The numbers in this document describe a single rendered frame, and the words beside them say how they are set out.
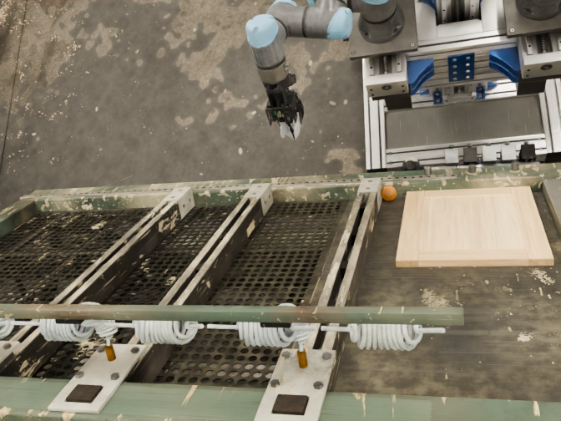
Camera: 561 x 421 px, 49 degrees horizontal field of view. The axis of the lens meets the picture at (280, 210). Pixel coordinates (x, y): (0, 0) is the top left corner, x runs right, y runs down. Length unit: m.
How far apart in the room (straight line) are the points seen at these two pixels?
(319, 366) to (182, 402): 0.24
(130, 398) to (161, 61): 2.79
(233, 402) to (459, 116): 2.07
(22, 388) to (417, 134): 2.08
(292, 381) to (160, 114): 2.65
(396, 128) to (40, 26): 2.46
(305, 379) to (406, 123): 1.97
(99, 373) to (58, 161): 2.67
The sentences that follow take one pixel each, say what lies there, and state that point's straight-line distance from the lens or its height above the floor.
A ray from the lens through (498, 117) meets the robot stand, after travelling 2.89.
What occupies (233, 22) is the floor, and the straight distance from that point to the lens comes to 3.67.
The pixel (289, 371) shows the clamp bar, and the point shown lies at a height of 1.77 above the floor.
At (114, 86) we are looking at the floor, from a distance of 3.80.
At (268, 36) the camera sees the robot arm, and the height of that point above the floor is 1.63.
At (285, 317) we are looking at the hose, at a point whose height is 1.90.
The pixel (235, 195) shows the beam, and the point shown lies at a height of 0.90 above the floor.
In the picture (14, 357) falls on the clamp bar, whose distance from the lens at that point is 1.45.
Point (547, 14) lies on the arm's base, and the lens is 2.12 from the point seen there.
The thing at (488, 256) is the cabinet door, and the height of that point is 1.25.
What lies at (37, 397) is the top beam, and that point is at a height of 1.83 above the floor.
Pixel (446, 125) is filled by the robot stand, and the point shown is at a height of 0.21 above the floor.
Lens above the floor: 2.82
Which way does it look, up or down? 66 degrees down
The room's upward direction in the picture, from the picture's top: 43 degrees counter-clockwise
